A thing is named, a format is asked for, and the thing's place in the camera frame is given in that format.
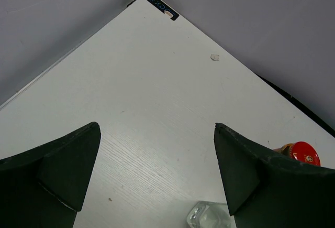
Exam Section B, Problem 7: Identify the black logo sticker left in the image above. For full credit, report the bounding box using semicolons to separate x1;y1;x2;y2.
147;0;180;21

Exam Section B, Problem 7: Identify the red-lid sauce jar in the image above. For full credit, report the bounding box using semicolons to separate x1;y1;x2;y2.
274;142;321;167

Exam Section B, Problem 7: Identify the small tape scrap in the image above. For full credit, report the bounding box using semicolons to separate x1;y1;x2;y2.
210;54;219;61

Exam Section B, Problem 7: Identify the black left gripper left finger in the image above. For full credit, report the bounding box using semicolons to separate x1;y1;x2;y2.
1;122;101;227

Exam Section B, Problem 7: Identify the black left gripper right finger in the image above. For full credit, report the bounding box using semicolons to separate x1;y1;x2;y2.
214;123;334;227

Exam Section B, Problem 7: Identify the clear glass bottle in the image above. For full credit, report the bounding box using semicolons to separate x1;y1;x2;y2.
186;201;236;228

